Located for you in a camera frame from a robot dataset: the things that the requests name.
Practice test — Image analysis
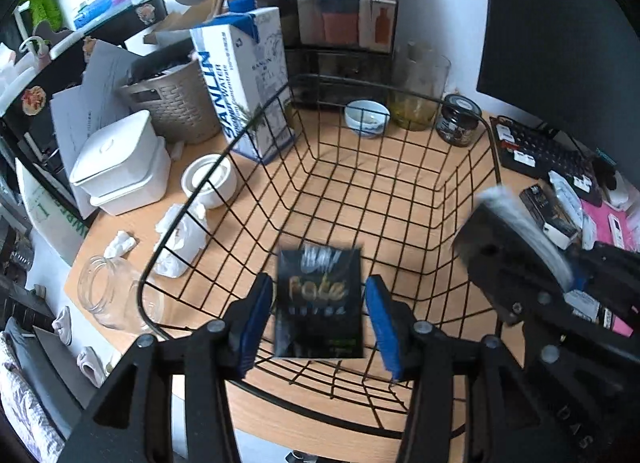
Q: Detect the black Face tissue pack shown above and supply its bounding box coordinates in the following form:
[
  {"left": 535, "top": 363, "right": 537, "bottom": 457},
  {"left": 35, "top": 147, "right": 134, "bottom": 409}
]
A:
[{"left": 273, "top": 244, "right": 363, "bottom": 360}]

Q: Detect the clear glass jar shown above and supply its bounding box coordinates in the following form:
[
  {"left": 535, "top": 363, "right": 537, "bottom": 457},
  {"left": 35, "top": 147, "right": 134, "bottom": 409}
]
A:
[{"left": 77, "top": 255, "right": 150, "bottom": 335}]

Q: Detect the white remote control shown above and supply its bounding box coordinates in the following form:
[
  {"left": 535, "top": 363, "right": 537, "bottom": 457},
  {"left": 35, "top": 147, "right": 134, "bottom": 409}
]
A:
[{"left": 608, "top": 214, "right": 626, "bottom": 249}]

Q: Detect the black white tissue box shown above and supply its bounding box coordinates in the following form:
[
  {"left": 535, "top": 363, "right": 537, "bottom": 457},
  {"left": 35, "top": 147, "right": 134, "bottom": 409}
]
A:
[{"left": 520, "top": 184, "right": 579, "bottom": 251}]

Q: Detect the pink desk mat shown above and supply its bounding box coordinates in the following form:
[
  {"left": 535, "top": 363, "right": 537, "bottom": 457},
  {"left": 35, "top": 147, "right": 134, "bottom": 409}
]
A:
[{"left": 582, "top": 202, "right": 639, "bottom": 339}]

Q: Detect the white snack bag near keyboard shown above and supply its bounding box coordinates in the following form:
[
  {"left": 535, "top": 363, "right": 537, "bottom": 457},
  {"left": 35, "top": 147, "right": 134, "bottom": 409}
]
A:
[{"left": 548, "top": 171, "right": 584, "bottom": 230}]

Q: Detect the crumpled white tissue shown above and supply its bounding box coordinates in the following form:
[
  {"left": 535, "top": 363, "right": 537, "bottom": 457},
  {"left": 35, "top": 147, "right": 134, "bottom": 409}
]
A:
[{"left": 153, "top": 202, "right": 209, "bottom": 279}]

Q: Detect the large white snack bag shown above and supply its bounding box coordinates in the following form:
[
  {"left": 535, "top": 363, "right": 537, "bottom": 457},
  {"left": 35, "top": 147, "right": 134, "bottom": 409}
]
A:
[{"left": 478, "top": 185, "right": 574, "bottom": 293}]

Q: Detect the black mechanical keyboard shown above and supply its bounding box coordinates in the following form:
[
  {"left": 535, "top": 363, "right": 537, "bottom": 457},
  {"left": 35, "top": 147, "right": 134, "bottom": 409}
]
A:
[{"left": 489, "top": 116, "right": 602, "bottom": 208}]

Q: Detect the white lidded storage box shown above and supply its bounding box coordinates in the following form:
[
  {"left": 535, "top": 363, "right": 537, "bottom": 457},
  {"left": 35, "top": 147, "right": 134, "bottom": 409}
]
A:
[{"left": 68, "top": 110, "right": 171, "bottom": 217}]

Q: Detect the dark glass jar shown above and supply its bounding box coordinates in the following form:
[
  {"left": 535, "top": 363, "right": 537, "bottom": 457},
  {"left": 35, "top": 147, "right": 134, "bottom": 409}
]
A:
[{"left": 435, "top": 94, "right": 482, "bottom": 147}]

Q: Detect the grey woven basket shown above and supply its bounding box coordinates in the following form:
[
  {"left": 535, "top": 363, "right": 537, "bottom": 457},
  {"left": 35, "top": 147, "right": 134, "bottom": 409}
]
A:
[{"left": 117, "top": 60, "right": 220, "bottom": 145}]

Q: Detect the small ceramic bowl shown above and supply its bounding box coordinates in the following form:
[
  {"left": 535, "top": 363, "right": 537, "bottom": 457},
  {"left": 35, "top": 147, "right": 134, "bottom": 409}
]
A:
[{"left": 344, "top": 100, "right": 390, "bottom": 138}]

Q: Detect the black computer monitor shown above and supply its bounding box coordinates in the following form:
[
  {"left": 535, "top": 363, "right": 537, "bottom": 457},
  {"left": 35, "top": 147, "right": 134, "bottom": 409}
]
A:
[{"left": 476, "top": 0, "right": 639, "bottom": 174}]

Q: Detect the clear glass with liquid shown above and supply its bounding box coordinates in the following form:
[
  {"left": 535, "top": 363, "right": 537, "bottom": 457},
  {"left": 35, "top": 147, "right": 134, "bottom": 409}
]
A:
[{"left": 388, "top": 41, "right": 451, "bottom": 131}]

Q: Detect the white blue water carton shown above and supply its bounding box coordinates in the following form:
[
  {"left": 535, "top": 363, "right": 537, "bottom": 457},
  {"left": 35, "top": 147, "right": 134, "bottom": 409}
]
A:
[{"left": 190, "top": 0, "right": 294, "bottom": 163}]

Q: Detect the dark acrylic organizer shelf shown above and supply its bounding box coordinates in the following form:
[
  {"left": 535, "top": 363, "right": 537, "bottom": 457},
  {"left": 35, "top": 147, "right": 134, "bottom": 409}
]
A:
[{"left": 255, "top": 0, "right": 399, "bottom": 107}]

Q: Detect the black wire basket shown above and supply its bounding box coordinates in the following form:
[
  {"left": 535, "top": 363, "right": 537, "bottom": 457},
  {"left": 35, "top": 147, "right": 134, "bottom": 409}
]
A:
[{"left": 138, "top": 75, "right": 500, "bottom": 439}]

